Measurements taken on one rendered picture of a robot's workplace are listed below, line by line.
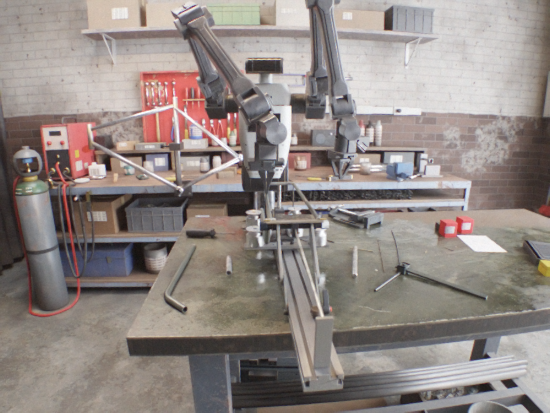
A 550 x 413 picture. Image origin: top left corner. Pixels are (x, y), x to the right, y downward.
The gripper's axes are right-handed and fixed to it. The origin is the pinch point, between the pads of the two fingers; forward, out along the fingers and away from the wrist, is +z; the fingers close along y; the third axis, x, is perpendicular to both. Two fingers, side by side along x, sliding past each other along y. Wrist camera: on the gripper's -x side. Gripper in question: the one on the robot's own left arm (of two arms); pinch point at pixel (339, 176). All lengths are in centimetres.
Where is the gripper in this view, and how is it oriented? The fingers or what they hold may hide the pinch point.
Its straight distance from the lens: 125.1
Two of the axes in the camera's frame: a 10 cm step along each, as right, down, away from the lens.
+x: -8.9, 1.3, -4.4
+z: -0.3, 9.4, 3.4
